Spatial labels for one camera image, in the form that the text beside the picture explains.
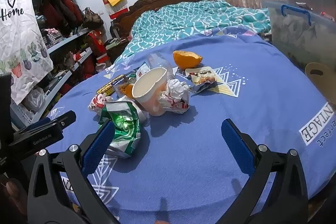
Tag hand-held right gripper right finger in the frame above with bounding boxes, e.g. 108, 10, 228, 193
221, 119, 309, 224

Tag blue printed bedsheet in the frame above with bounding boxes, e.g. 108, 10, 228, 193
46, 27, 336, 224

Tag dark wooden nightstand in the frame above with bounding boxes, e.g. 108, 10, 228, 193
105, 38, 132, 62

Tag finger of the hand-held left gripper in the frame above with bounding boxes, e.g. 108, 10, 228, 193
8, 122, 65, 154
18, 110, 77, 135

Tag clear plastic bottle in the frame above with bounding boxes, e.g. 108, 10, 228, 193
147, 53, 174, 75

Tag red white candy wrapper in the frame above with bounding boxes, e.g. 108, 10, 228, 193
88, 93, 114, 115

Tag grey metal shelf rack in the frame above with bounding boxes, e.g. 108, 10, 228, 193
10, 0, 105, 130

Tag carved wooden headboard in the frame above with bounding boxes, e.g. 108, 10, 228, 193
110, 0, 202, 41

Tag white printed tote bag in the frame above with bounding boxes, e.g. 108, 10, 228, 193
0, 0, 54, 105

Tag white brown snack wrapper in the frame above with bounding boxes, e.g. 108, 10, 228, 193
185, 66, 223, 94

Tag brown handbag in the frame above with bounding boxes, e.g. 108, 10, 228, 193
83, 7, 104, 29

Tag teal patterned quilt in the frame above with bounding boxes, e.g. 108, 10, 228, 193
112, 0, 272, 67

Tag small orange peel piece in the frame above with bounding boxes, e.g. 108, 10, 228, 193
123, 84, 135, 98

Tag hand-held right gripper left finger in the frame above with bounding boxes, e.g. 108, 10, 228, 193
27, 119, 118, 224

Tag white paper cup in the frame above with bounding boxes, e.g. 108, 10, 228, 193
131, 67, 168, 116

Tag large orange peel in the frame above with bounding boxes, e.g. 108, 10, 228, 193
173, 50, 203, 69

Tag green foil packet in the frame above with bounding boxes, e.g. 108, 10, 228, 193
98, 100, 143, 159

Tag person's left hand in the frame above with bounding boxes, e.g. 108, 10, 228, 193
0, 177, 28, 224

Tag clear storage box blue handle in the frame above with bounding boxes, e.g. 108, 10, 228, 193
261, 0, 336, 67

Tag white red snack packet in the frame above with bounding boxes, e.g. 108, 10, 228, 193
130, 62, 151, 81

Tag dark red bags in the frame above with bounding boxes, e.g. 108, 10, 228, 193
39, 0, 84, 30

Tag white red paper wrapper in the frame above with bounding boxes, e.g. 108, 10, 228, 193
157, 78, 190, 114

